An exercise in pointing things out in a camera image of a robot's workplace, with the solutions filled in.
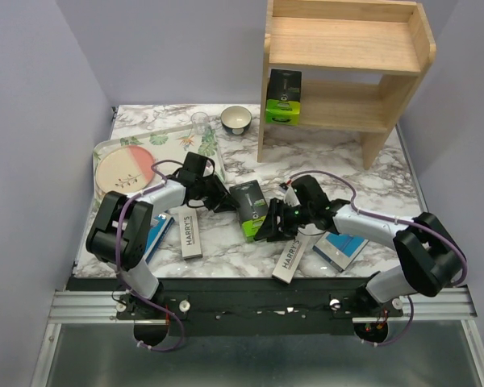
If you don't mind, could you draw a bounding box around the pink and cream plate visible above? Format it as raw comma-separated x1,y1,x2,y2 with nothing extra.
95,145,155,194

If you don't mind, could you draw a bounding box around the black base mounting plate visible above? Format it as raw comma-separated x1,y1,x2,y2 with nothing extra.
67,277,407,346

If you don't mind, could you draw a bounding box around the right blue razor package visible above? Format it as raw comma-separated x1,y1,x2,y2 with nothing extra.
313,232,368,273

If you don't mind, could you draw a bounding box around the dark ceramic bowl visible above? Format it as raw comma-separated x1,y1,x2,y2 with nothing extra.
220,106,252,135

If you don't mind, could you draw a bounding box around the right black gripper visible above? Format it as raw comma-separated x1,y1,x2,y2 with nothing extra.
254,197,313,243

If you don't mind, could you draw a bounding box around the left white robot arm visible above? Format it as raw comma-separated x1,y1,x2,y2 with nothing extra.
86,152,239,318

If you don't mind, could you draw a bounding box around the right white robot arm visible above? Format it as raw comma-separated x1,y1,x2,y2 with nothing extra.
254,171,467,316

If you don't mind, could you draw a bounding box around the left blue razor package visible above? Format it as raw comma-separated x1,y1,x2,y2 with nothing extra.
143,212,174,264

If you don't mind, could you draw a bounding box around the leaf-patterned tray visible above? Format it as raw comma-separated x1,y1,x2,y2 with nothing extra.
93,124,226,202

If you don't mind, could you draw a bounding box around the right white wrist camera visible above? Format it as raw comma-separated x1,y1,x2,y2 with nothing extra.
280,183,299,206

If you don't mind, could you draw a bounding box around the black green Gillette box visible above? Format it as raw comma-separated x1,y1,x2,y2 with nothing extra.
265,69,302,126
229,180,269,242

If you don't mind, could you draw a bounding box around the clear plastic cup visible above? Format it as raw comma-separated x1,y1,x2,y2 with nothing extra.
190,111,211,135

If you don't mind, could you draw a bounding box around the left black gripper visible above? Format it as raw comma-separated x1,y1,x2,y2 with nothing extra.
195,174,240,214

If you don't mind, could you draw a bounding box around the wooden two-tier shelf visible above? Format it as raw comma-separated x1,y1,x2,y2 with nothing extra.
261,1,436,169

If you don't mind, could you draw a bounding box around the white harry's box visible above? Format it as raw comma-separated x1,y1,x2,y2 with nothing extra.
272,235,311,284
178,207,202,260

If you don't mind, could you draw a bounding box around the blue razor package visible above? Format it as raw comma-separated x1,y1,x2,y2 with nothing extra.
313,232,368,273
143,212,174,264

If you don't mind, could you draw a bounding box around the aluminium rail frame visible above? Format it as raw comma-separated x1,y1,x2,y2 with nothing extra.
31,287,484,386

